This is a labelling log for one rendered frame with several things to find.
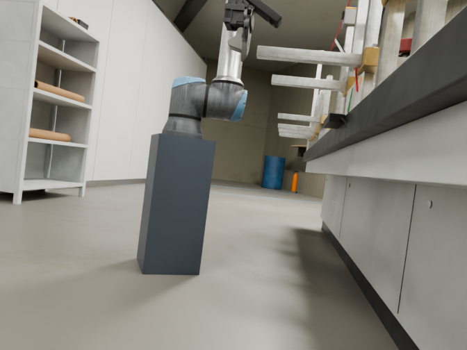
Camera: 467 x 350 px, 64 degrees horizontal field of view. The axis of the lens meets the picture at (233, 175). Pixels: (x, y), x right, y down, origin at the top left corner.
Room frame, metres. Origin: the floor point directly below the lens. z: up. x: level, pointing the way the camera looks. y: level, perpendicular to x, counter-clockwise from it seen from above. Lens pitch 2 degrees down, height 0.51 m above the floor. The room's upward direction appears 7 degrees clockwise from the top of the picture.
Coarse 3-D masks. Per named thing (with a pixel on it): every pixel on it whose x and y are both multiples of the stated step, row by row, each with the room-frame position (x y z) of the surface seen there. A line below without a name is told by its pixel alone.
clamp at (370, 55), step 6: (366, 48) 1.01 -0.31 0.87; (372, 48) 1.01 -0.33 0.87; (378, 48) 1.01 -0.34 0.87; (366, 54) 1.01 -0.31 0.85; (372, 54) 1.01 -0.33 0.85; (378, 54) 1.01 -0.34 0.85; (366, 60) 1.01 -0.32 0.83; (372, 60) 1.01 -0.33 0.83; (366, 66) 1.02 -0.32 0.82; (372, 66) 1.02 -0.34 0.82; (360, 72) 1.09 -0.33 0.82; (366, 72) 1.08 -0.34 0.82; (372, 72) 1.07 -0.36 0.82
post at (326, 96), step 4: (328, 76) 2.32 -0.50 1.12; (332, 76) 2.32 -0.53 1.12; (328, 92) 2.32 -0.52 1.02; (324, 96) 2.34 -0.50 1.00; (328, 96) 2.32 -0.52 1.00; (324, 100) 2.32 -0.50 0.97; (328, 100) 2.32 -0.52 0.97; (324, 104) 2.32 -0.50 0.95; (328, 104) 2.32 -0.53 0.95; (324, 108) 2.32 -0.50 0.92; (328, 108) 2.32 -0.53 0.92; (324, 112) 2.32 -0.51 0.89; (320, 128) 2.32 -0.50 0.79; (324, 128) 2.32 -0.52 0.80; (320, 132) 2.32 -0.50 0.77; (324, 132) 2.32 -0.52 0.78; (320, 136) 2.32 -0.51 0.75
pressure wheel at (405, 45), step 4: (400, 40) 1.02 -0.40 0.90; (404, 40) 1.02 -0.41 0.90; (408, 40) 1.01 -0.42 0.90; (400, 44) 1.02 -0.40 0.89; (404, 44) 1.02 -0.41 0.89; (408, 44) 1.01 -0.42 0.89; (400, 48) 1.02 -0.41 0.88; (404, 48) 1.01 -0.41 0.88; (408, 48) 1.01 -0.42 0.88; (400, 52) 1.03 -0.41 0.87; (404, 52) 1.03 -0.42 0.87; (408, 52) 1.02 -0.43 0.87; (400, 56) 1.07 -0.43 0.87; (404, 56) 1.04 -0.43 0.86; (408, 56) 1.04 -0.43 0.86
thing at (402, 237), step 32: (352, 192) 2.14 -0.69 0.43; (384, 192) 1.47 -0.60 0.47; (416, 192) 1.12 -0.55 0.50; (448, 192) 0.90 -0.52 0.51; (352, 224) 2.01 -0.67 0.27; (384, 224) 1.41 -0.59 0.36; (416, 224) 1.08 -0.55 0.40; (448, 224) 0.88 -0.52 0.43; (352, 256) 1.90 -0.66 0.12; (384, 256) 1.35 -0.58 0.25; (416, 256) 1.05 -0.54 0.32; (448, 256) 0.86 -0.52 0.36; (384, 288) 1.30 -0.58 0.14; (416, 288) 1.02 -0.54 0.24; (448, 288) 0.83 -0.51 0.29; (384, 320) 1.33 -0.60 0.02; (416, 320) 0.99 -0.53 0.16; (448, 320) 0.81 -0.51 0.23
